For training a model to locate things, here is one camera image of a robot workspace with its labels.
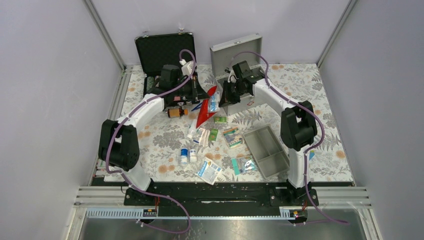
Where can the blue plastic tweezers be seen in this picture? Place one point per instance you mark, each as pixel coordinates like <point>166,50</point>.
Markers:
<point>198,106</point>

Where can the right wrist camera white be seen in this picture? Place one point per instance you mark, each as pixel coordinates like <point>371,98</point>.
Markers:
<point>232,76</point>

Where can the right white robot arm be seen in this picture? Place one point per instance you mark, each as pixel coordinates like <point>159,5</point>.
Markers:
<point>298,124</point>

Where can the colourful block toy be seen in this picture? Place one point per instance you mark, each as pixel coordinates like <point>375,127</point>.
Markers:
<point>311,154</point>

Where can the black poker chip case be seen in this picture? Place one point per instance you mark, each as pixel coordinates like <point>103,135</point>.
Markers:
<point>159,57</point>

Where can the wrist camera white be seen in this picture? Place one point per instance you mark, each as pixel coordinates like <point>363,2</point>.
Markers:
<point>232,76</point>
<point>187,68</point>

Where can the clear bag with teal strip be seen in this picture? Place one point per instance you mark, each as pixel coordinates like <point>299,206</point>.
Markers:
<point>243,165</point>

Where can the blue white wipes pack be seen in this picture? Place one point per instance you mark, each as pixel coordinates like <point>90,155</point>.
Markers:
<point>213,102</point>

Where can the white gauze sachet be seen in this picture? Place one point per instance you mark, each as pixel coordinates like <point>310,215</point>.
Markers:
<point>209,171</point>

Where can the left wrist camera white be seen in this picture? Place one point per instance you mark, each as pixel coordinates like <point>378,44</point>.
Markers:
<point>187,68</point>

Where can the grey plastic divider tray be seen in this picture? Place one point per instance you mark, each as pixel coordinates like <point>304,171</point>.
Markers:
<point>268,153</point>

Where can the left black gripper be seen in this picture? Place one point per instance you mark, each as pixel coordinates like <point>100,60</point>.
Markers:
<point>197,91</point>

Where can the green small box lower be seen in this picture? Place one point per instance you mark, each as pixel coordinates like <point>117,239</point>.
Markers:
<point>213,135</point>

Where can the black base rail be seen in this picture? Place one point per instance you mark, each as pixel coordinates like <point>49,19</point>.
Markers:
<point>223,199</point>

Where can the green small box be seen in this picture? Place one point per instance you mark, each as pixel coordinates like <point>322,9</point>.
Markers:
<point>220,119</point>
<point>213,135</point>

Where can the floral table mat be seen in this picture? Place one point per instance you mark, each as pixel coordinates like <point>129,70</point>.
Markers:
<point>161,140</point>

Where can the small white pill bottle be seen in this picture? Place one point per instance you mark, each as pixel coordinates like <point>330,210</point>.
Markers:
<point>192,155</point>

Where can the white tube bottle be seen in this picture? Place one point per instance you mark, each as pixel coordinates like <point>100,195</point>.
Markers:
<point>192,130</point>

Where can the amber medicine bottle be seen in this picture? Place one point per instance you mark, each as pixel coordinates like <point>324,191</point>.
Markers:
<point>177,112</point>

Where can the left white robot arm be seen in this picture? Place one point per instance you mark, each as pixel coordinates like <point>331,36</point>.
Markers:
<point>119,144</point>

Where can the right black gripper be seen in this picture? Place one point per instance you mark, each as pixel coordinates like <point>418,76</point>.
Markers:
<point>226,98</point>

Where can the red first aid pouch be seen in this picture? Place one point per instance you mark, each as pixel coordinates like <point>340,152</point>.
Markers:
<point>204,113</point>

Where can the green small box upper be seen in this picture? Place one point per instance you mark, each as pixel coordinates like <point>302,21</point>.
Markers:
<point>220,119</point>

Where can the grey metal medicine box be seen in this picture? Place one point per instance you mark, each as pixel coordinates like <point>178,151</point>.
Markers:
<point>243,55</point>

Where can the white blue pill bottle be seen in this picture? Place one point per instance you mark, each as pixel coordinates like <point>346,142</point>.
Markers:
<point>184,156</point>

